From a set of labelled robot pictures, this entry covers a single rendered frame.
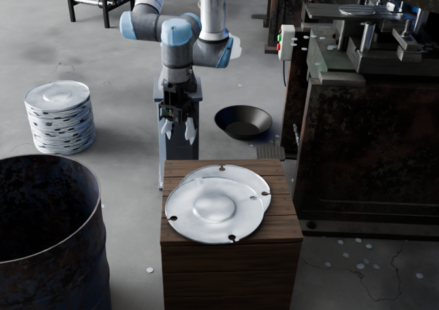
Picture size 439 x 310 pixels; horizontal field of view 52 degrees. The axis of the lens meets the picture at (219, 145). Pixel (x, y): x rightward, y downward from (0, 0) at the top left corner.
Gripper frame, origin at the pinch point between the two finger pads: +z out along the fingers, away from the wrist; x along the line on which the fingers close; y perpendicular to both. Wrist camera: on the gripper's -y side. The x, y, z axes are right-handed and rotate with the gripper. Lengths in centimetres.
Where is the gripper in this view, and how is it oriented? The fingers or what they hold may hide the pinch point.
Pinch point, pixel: (181, 137)
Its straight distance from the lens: 135.5
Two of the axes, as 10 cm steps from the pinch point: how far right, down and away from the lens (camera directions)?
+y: -3.4, 5.1, -7.9
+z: -0.3, 8.3, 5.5
